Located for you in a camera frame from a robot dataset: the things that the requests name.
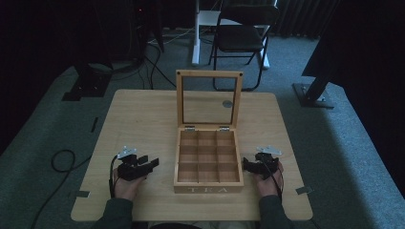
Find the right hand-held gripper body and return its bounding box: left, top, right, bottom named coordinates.
left=253, top=145, right=284, bottom=181

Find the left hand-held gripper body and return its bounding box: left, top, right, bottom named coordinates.
left=117, top=145, right=153, bottom=182

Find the wooden tea box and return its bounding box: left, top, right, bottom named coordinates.
left=173, top=69, right=245, bottom=195

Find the person's left hand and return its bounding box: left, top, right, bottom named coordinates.
left=112, top=174, right=146, bottom=202

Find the black stand with metal base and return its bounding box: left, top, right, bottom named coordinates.
left=291, top=71, right=336, bottom=110

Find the black stand base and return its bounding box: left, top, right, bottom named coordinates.
left=61, top=62, right=113, bottom=102

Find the black folding chair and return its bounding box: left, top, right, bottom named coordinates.
left=207, top=2, right=282, bottom=93
left=190, top=0, right=279, bottom=70

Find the dark curtain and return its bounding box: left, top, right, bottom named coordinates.
left=272, top=0, right=341, bottom=40

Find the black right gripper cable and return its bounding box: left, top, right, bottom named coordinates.
left=263, top=161, right=285, bottom=202

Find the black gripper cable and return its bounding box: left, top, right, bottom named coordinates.
left=108, top=155, right=119, bottom=198
left=263, top=161, right=285, bottom=202

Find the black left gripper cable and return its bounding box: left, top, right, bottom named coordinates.
left=108, top=155, right=119, bottom=198

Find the black floor cable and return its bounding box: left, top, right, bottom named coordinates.
left=30, top=149, right=94, bottom=229

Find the bundle of floor cables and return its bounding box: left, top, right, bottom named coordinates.
left=109, top=27, right=196, bottom=91

